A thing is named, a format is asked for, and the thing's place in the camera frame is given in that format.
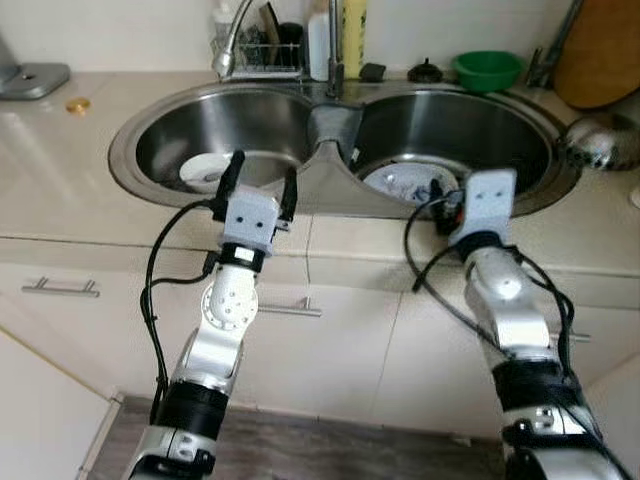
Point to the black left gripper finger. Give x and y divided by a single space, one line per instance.
289 192
232 172

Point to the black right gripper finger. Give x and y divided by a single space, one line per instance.
437 191

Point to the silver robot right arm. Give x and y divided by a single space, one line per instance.
510 300

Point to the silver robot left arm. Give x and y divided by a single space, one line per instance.
228 305

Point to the cream kitchen base cabinet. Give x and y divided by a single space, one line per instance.
350 350

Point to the small white bowl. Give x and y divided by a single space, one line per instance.
203 172

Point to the white plate with blue pattern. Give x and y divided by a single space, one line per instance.
400 185

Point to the stainless steel double sink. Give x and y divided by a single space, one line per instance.
335 125

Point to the black sink plug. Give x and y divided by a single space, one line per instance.
425 73

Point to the green plastic bowl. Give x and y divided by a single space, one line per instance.
488 72

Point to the small black block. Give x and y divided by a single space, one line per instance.
372 73

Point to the black cup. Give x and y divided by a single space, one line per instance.
291 45

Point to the white plastic bottle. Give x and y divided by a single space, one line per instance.
318 50

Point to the steel gooseneck faucet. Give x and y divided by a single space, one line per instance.
336 50

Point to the steel colander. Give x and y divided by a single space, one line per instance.
600 145

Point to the gold round jar lid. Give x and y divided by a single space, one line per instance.
78 104

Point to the wooden cutting board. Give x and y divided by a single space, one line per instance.
600 55

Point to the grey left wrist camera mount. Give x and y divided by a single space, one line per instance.
250 218

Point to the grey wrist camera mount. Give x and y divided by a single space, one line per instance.
488 203
250 218

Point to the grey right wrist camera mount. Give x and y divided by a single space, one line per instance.
488 203

